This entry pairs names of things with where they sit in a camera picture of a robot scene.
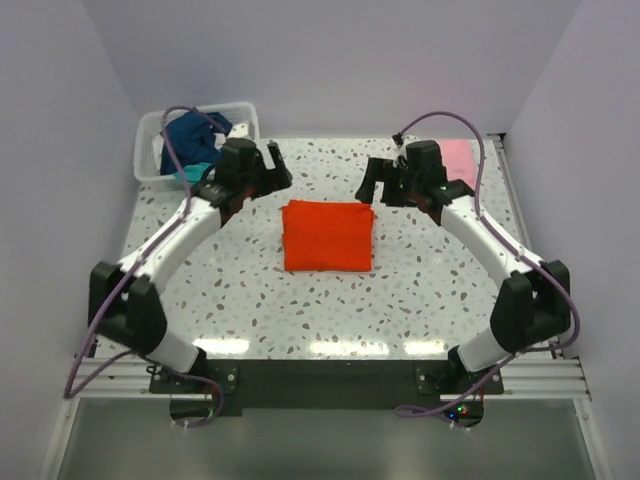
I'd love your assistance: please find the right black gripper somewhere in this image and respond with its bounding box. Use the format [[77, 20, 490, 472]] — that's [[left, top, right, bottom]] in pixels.
[[355, 158, 421, 209]]

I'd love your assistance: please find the orange t shirt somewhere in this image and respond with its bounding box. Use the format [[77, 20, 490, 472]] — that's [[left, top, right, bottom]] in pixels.
[[282, 200, 374, 272]]

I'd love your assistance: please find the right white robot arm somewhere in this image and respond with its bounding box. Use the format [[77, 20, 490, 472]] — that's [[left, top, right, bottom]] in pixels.
[[355, 140, 571, 393]]

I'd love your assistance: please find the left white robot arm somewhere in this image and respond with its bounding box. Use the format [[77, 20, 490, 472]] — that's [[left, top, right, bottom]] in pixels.
[[89, 138, 292, 392]]

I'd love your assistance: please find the folded pink t shirt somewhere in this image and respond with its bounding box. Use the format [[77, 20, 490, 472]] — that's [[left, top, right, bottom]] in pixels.
[[437, 139, 477, 189]]

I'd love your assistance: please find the teal t shirt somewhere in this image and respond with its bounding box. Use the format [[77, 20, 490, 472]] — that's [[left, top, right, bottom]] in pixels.
[[173, 162, 215, 186]]

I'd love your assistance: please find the navy blue t shirt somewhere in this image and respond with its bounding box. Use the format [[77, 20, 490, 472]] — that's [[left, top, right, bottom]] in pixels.
[[166, 112, 233, 167]]

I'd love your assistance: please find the white plastic laundry basket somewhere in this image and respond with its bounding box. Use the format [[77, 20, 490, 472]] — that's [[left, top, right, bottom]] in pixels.
[[133, 101, 260, 191]]

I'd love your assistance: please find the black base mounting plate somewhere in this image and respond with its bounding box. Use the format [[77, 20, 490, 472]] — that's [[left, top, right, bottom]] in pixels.
[[146, 359, 505, 427]]

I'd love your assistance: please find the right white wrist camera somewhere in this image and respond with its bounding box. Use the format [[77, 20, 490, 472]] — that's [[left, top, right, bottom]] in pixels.
[[392, 132, 419, 171]]

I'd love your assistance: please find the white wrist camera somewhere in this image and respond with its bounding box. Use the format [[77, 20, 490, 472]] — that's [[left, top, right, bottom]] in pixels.
[[392, 132, 419, 171], [227, 121, 254, 140]]

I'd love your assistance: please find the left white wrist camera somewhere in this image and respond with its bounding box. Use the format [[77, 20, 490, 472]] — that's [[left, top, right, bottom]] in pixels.
[[227, 121, 254, 140]]

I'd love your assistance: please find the aluminium frame rail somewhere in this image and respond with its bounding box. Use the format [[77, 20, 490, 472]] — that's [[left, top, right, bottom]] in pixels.
[[41, 138, 609, 479]]

